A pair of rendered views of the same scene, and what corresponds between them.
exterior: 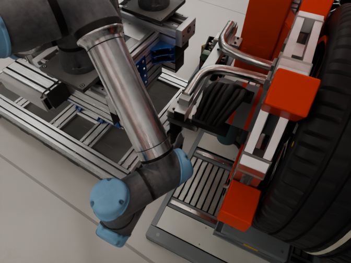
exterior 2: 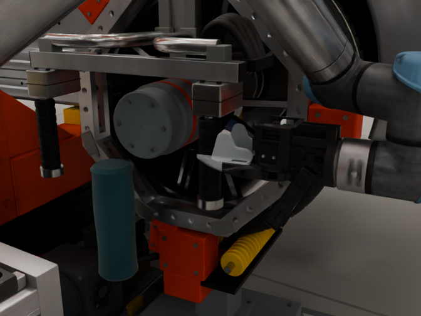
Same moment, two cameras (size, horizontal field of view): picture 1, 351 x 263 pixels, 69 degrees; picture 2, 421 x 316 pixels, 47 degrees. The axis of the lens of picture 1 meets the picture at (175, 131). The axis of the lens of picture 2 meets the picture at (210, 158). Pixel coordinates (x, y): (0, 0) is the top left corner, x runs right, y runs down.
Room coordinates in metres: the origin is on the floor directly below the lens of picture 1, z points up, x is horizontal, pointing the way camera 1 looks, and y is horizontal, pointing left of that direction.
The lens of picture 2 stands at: (0.45, 0.74, 1.07)
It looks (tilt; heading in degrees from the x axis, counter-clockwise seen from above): 18 degrees down; 270
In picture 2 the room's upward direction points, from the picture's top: straight up
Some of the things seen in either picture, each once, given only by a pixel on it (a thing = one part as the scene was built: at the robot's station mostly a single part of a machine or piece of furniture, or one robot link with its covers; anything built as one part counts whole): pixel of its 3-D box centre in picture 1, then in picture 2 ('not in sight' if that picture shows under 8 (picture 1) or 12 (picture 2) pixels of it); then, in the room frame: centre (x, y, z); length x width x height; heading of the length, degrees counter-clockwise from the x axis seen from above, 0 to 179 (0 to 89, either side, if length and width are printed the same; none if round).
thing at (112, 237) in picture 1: (120, 218); (413, 170); (0.18, 0.13, 0.85); 0.11 x 0.08 x 0.09; 154
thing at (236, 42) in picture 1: (227, 44); (54, 79); (0.74, -0.18, 0.93); 0.09 x 0.05 x 0.05; 64
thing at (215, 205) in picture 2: (175, 131); (210, 160); (0.45, 0.00, 0.83); 0.04 x 0.04 x 0.16
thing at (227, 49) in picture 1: (252, 34); (108, 21); (0.64, -0.22, 1.03); 0.19 x 0.18 x 0.11; 64
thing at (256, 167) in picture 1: (268, 114); (187, 107); (0.50, -0.29, 0.85); 0.54 x 0.07 x 0.54; 154
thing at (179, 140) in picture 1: (178, 138); (237, 141); (0.41, -0.01, 0.85); 0.09 x 0.03 x 0.06; 146
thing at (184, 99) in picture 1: (230, 79); (201, 23); (0.46, -0.13, 1.03); 0.19 x 0.18 x 0.11; 64
